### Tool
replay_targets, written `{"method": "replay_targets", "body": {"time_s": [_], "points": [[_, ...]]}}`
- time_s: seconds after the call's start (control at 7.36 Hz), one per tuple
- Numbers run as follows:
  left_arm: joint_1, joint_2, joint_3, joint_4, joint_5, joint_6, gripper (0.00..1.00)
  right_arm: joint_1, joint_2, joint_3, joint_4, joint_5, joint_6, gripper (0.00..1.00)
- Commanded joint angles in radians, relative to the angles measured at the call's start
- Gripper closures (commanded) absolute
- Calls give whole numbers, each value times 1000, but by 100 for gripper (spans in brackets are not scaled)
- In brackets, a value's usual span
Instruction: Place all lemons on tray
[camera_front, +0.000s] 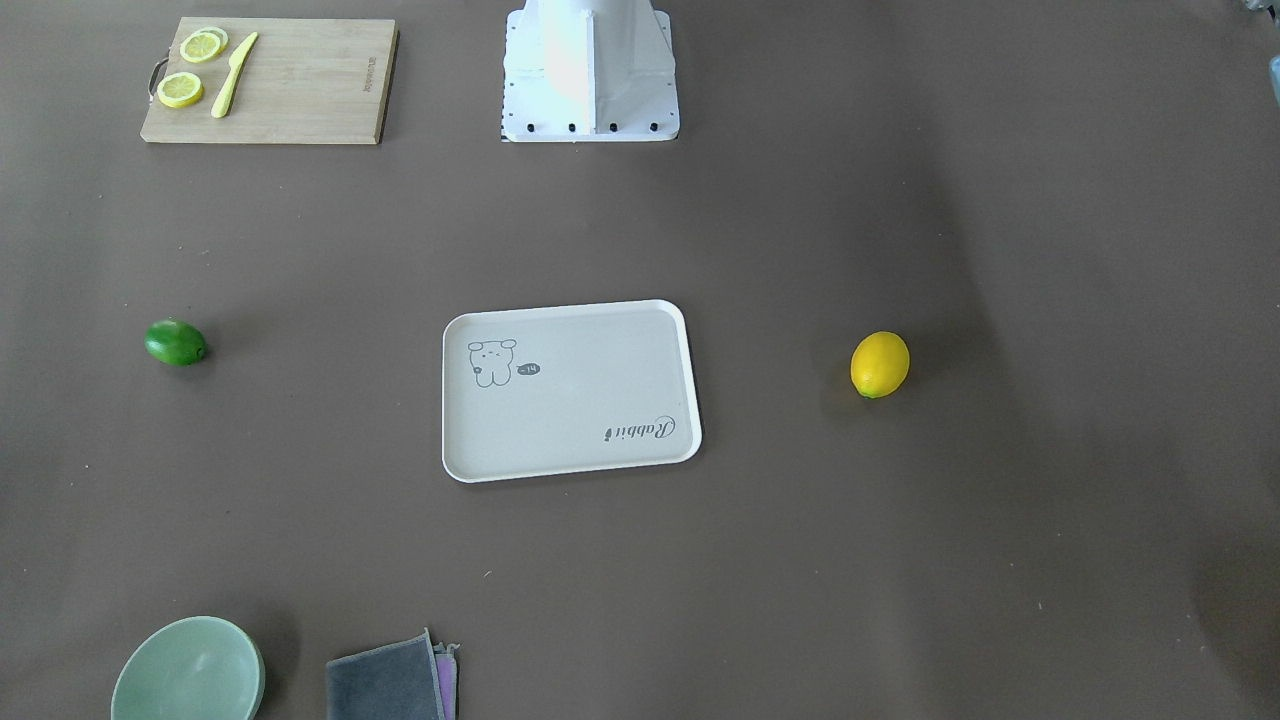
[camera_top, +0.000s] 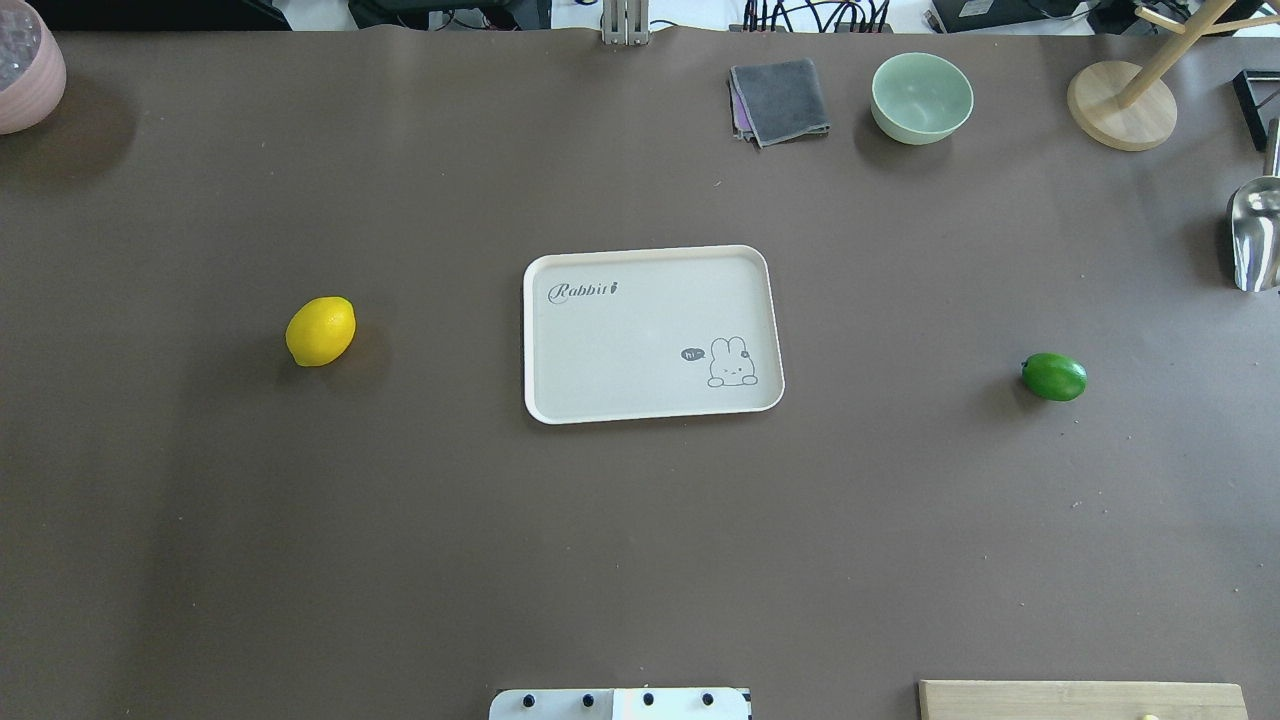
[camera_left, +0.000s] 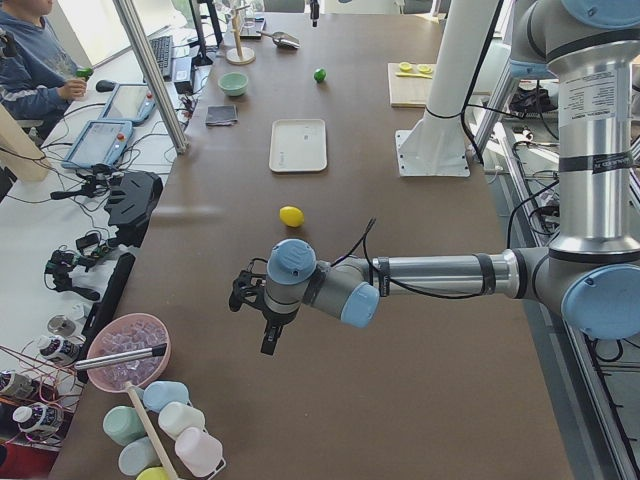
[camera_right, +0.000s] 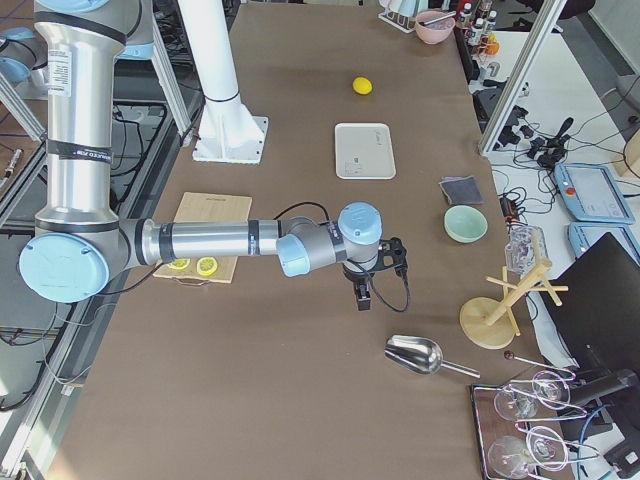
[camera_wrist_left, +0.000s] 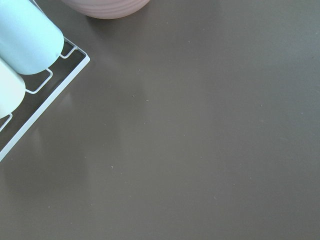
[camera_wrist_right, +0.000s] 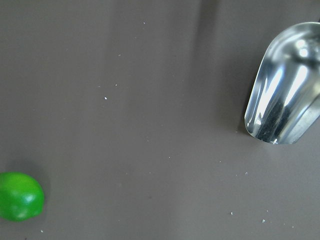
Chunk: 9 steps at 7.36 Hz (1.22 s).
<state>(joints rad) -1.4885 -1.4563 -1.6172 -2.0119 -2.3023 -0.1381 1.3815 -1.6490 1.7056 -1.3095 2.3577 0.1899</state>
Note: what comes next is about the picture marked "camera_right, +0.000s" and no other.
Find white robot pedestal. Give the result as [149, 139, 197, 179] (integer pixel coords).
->
[179, 0, 269, 165]

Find clear glass mug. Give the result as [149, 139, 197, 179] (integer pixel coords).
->
[505, 226, 547, 276]

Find blue teach pendant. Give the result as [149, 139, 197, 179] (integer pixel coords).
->
[553, 163, 635, 225]
[567, 222, 639, 262]

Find cream rectangular tray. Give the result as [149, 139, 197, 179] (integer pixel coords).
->
[334, 123, 396, 180]

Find aluminium frame post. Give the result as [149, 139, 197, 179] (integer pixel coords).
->
[478, 0, 566, 157]

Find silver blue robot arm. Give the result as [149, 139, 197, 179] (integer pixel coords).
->
[19, 1, 389, 303]

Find wooden mug tree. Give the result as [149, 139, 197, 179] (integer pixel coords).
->
[459, 257, 569, 350]

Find black laptop monitor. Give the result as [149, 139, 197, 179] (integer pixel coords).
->
[548, 233, 639, 372]

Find metal scoop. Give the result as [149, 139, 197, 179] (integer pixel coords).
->
[384, 334, 481, 379]

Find grey folded cloth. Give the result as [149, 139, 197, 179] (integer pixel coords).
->
[439, 176, 484, 206]

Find pink bowl with ice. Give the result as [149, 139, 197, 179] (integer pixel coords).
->
[415, 11, 455, 45]

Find wooden cutting board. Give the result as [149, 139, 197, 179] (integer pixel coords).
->
[153, 192, 252, 285]

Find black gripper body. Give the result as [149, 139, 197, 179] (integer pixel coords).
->
[342, 260, 371, 292]

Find lemon slice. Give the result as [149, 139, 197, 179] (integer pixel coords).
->
[196, 257, 219, 277]
[167, 258, 191, 271]

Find wine glass rack tray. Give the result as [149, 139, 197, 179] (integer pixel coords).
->
[470, 368, 599, 479]

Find mint green bowl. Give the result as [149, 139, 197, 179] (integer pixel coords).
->
[444, 205, 488, 243]

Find yellow lemon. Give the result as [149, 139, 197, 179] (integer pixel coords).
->
[352, 76, 373, 96]

